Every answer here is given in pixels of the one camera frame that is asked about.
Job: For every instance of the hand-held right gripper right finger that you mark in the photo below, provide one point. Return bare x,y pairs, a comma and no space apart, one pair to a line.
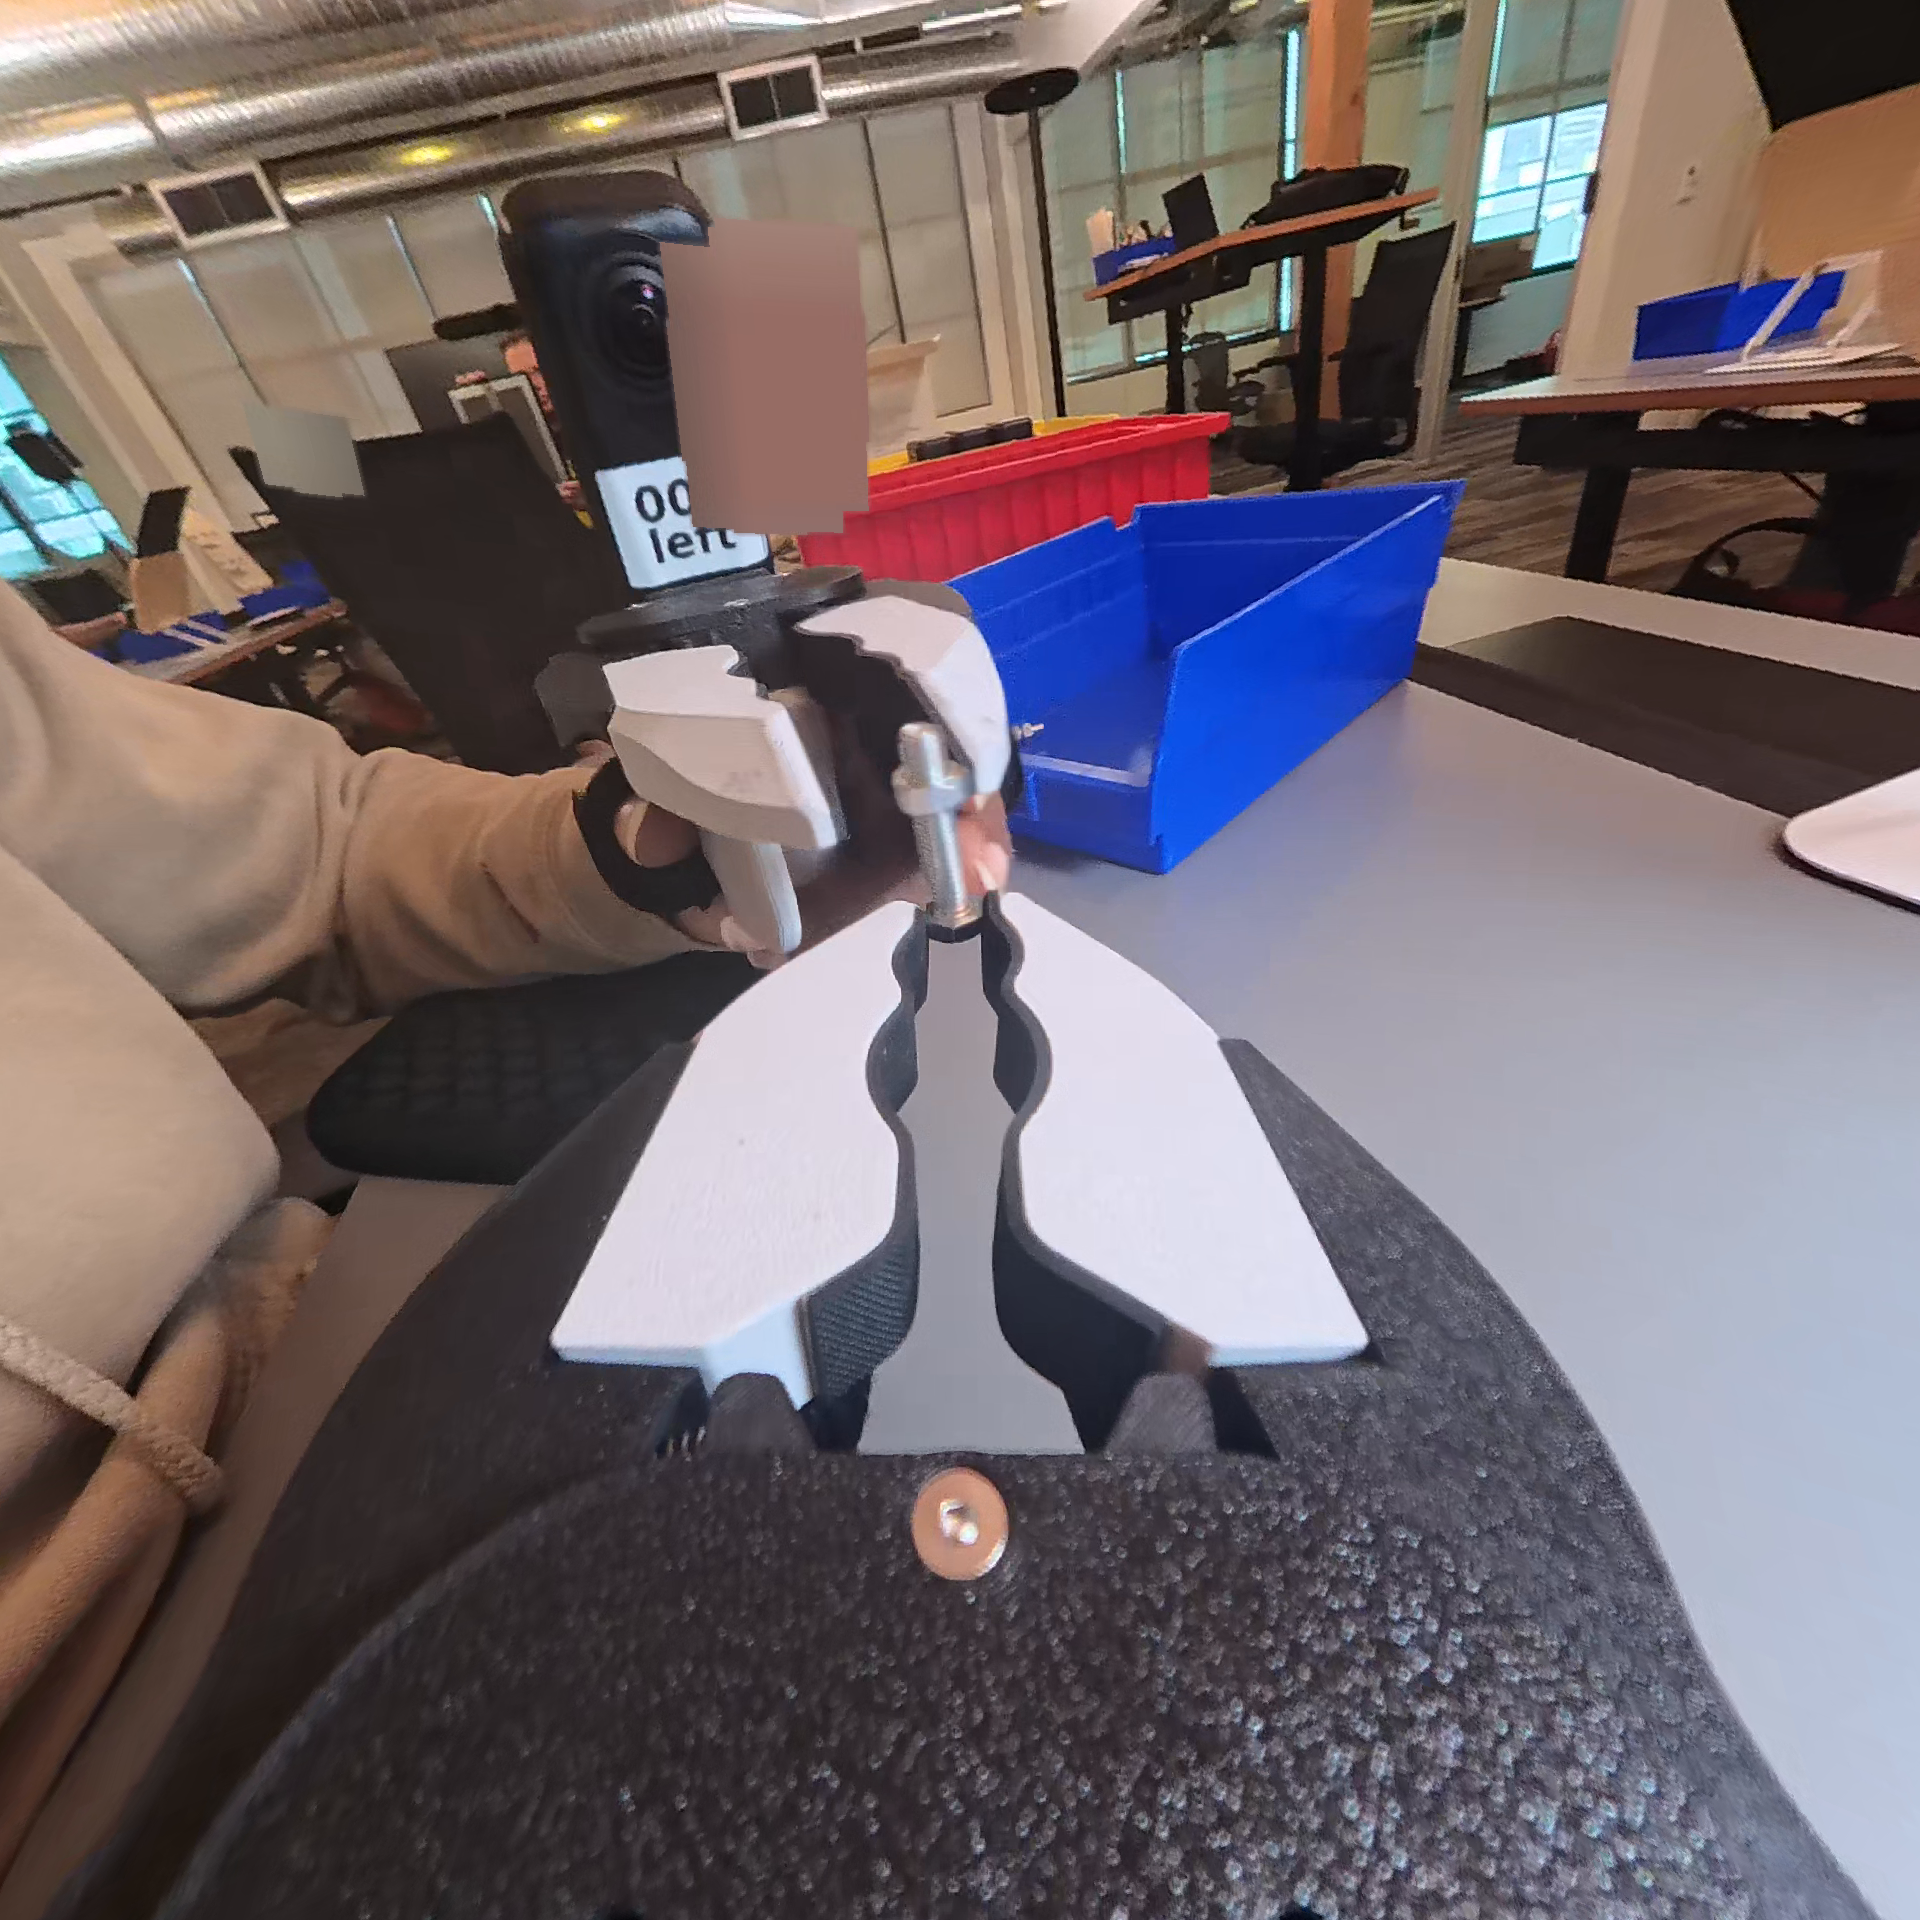
1186,1187

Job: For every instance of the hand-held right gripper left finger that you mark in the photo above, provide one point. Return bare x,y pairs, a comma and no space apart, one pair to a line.
736,1187

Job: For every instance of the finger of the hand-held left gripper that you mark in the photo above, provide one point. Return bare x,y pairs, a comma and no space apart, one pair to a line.
720,736
948,690

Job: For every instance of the thin steel screw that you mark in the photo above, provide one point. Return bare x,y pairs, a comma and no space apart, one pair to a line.
960,870

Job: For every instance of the blue plastic bin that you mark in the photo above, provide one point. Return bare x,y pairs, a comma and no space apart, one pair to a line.
1292,661
1727,316

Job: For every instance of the person's left forearm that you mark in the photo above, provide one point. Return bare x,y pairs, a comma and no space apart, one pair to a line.
301,870

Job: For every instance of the person's left hand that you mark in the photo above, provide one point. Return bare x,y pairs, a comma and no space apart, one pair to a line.
871,884

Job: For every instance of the red plastic bin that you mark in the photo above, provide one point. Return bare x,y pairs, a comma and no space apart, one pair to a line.
1020,497

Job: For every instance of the yellow plastic bin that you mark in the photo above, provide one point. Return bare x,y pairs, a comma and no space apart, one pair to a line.
930,458

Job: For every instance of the black wrist rest pad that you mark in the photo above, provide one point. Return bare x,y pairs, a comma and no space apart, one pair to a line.
510,1081

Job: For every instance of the black mesh office chair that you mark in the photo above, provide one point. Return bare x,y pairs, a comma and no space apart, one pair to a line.
422,585

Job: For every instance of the black floor lamp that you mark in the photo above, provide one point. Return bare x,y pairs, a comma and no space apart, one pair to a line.
1037,181

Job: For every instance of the wooden standing desk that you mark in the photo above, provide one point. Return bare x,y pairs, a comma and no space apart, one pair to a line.
1261,240

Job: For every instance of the person's torso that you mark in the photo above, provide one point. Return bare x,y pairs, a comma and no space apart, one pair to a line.
121,1201

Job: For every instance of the black backpack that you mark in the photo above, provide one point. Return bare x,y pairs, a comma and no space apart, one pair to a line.
1321,190

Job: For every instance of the white document stand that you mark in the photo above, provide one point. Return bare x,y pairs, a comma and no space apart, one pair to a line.
1869,842

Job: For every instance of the wooden office desk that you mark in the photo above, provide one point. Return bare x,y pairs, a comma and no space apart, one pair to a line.
1680,395

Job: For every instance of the black computer monitor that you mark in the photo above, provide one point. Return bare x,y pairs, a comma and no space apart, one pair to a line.
1816,56

